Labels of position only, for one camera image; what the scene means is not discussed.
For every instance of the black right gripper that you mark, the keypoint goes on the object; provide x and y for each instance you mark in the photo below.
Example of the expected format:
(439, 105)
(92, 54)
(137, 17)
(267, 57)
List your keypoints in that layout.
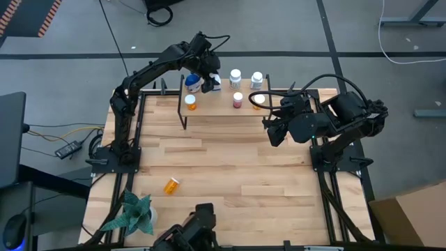
(291, 108)

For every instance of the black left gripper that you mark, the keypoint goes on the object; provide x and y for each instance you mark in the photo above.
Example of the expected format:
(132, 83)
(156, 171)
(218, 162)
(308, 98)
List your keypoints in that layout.
(207, 62)

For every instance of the clear jar blue cap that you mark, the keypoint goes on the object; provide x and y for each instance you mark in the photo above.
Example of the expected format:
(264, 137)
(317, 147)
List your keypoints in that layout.
(193, 83)

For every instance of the orange pill vial white cap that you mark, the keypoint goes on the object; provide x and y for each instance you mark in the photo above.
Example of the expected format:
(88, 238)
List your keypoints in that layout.
(170, 187)
(259, 100)
(190, 101)

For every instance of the white aspirin bottle green label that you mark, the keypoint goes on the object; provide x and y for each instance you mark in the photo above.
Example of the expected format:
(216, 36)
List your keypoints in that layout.
(235, 78)

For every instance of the red bottle white cap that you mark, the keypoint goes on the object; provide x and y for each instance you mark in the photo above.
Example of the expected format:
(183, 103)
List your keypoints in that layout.
(238, 99)

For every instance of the white bottle teal-edged label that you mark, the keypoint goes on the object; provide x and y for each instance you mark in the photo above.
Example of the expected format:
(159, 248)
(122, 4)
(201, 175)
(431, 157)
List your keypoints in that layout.
(256, 79)

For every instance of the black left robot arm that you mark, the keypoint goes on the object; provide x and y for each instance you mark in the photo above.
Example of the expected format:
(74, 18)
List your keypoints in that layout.
(146, 69)

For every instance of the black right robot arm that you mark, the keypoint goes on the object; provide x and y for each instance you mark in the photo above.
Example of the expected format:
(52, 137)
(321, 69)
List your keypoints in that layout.
(348, 111)

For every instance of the wooden shelf black metal legs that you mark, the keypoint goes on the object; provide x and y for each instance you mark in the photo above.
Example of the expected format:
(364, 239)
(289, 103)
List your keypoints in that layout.
(216, 108)

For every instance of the black equipment base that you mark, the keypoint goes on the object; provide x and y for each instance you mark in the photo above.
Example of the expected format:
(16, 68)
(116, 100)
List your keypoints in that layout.
(157, 2)

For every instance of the black boxy device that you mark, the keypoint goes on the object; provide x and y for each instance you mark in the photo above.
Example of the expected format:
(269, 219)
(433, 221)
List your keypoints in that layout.
(203, 214)

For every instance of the green artificial potted plant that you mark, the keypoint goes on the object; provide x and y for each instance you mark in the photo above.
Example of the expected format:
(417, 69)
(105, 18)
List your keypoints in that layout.
(134, 214)

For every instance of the black power adapter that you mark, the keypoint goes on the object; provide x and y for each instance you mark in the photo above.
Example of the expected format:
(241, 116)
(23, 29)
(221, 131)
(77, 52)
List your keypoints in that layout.
(68, 150)

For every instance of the grey metal floor bar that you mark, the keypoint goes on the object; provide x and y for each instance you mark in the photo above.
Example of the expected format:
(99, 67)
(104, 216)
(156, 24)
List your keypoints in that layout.
(430, 113)

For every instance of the brown cardboard box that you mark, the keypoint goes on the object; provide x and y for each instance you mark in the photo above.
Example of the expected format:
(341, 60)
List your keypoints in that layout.
(418, 216)

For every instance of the grey metal desk leg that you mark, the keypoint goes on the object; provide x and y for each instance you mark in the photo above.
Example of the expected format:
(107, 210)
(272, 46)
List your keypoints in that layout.
(400, 22)

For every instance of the black orange striped floor mat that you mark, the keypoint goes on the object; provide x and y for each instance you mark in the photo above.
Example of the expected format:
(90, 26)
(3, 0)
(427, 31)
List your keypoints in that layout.
(28, 14)

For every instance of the dark grey desk panel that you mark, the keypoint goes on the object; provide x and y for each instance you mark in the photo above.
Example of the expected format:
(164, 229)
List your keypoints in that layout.
(12, 139)

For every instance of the black desk surface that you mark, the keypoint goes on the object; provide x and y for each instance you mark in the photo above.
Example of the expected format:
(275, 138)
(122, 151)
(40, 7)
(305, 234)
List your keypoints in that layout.
(29, 209)

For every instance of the black computer mouse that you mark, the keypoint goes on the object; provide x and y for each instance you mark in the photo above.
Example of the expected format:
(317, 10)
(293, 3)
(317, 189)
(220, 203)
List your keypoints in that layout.
(14, 231)

